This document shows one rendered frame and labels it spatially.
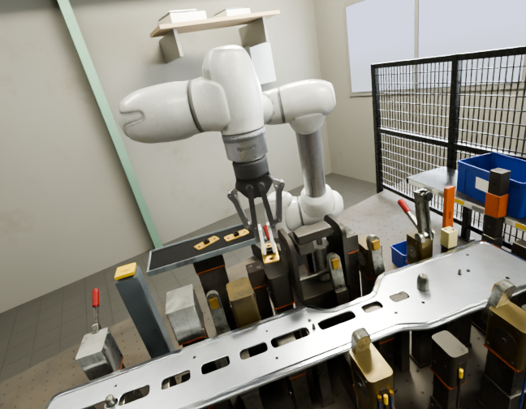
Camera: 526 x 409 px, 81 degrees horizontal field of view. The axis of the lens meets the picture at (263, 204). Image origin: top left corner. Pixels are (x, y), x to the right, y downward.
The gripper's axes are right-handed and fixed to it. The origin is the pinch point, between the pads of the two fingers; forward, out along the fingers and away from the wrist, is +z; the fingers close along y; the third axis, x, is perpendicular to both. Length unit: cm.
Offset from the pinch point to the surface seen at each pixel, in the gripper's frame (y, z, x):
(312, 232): 13.8, 10.2, 15.4
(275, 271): 0.4, 20.9, 15.2
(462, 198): 80, 26, 43
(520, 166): 99, 16, 39
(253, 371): -9.9, 28.9, -11.2
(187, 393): -26.1, 28.9, -13.3
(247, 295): -9.0, 20.9, 6.8
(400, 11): 172, -60, 268
